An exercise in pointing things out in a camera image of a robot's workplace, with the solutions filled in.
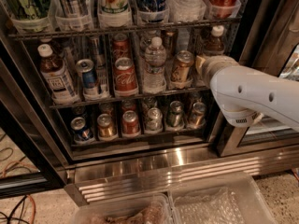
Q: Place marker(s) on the yellow taped gripper finger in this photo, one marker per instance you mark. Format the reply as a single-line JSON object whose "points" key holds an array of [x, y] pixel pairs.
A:
{"points": [[200, 65]]}

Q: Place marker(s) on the tea bottle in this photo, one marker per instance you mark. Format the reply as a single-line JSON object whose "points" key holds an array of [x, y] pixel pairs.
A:
{"points": [[214, 45], [53, 69]]}

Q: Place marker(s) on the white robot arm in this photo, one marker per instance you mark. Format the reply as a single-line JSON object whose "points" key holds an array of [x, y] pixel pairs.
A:
{"points": [[244, 94]]}

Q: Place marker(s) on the gold soda can middle shelf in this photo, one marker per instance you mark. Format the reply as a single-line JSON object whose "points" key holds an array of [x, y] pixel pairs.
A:
{"points": [[181, 66]]}

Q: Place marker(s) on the clear water bottle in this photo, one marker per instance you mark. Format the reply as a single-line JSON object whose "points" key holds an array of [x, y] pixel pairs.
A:
{"points": [[154, 66]]}

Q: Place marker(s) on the clear bottle top shelf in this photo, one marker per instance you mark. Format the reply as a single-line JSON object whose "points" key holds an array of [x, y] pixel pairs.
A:
{"points": [[186, 10]]}

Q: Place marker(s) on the green can bottom shelf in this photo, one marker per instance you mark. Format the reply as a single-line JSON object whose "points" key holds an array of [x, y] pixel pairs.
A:
{"points": [[174, 117]]}

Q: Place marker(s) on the fridge glass door right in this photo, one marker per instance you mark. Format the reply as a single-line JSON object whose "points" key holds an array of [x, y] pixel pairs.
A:
{"points": [[273, 38]]}

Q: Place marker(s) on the fridge glass door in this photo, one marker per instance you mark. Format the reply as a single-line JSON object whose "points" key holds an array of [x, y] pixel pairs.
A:
{"points": [[273, 38], [21, 121]]}

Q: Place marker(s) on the silver can bottom shelf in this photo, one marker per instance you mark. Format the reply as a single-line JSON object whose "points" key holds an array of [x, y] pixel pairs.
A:
{"points": [[153, 121]]}

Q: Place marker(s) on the red can bottom shelf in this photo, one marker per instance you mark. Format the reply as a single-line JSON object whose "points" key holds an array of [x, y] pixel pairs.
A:
{"points": [[130, 123]]}

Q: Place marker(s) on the blue can bottom shelf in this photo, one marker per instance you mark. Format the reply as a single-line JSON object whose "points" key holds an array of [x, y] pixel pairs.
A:
{"points": [[82, 132]]}

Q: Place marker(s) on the silver bottle top shelf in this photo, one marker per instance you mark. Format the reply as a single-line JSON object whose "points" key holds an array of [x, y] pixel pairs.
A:
{"points": [[74, 8]]}

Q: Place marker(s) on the steel fridge base grille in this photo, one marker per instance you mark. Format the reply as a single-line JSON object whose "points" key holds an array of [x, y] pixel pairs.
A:
{"points": [[156, 172]]}

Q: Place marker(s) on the green bottle top shelf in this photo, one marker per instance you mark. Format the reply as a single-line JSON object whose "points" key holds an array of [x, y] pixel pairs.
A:
{"points": [[29, 9]]}

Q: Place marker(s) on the fridge glass door left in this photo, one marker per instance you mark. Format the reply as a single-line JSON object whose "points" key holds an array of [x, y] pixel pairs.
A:
{"points": [[21, 121]]}

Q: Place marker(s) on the gold can bottom right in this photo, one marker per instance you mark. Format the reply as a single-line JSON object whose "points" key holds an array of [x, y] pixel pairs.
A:
{"points": [[196, 115]]}

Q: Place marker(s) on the gold can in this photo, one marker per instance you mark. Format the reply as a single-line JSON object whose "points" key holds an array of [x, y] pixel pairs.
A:
{"points": [[106, 126], [196, 115]]}

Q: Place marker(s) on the red cola can front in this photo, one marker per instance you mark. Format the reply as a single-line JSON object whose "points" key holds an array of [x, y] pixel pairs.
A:
{"points": [[125, 80]]}

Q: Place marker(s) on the red cola can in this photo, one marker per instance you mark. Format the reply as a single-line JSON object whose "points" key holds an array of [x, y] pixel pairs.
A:
{"points": [[125, 80], [121, 46]]}

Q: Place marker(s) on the red cola can rear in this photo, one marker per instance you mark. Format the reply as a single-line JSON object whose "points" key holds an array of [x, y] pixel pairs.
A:
{"points": [[121, 46]]}

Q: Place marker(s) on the gold can bottom left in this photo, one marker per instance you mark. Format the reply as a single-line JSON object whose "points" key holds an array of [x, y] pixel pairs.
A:
{"points": [[106, 126]]}

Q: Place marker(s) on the blue soda can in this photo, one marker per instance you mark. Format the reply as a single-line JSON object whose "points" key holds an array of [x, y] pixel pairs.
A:
{"points": [[87, 73]]}

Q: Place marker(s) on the clear plastic bin right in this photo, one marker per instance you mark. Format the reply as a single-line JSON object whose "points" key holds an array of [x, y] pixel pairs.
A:
{"points": [[225, 199]]}

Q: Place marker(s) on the clear plastic bin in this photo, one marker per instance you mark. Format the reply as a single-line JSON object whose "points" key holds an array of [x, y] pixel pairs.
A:
{"points": [[138, 209], [225, 199]]}

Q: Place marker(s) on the clear plastic bin left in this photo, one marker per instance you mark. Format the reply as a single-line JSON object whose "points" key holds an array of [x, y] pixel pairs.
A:
{"points": [[138, 209]]}

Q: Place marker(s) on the upper wire shelf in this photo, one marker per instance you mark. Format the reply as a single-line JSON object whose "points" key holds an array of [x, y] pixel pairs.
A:
{"points": [[14, 34]]}

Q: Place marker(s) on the wire shelf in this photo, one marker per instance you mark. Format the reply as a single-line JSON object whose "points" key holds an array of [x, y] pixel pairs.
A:
{"points": [[14, 34], [137, 96]]}

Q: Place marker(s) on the middle wire shelf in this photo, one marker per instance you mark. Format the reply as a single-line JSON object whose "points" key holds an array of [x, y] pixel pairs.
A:
{"points": [[137, 96]]}

